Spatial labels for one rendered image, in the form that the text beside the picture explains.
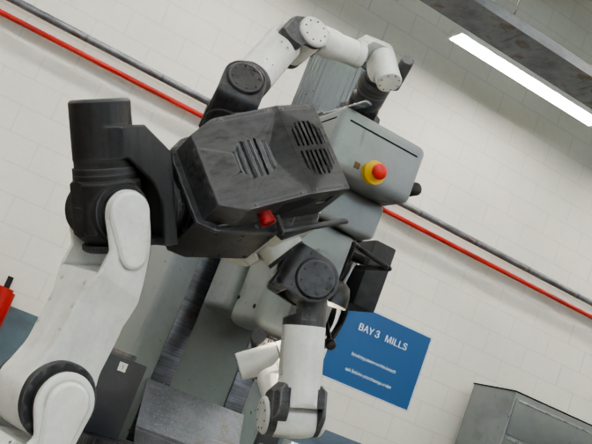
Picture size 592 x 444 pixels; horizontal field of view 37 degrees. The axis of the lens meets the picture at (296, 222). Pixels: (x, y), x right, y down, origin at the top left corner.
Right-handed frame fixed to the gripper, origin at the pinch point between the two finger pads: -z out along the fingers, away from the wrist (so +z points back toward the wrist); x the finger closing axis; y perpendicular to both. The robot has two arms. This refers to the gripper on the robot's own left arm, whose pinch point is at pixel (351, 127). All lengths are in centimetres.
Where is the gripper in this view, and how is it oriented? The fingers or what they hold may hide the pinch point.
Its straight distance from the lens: 245.1
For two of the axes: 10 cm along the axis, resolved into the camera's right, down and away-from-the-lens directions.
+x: 9.2, 3.8, 0.8
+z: 3.1, -6.0, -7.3
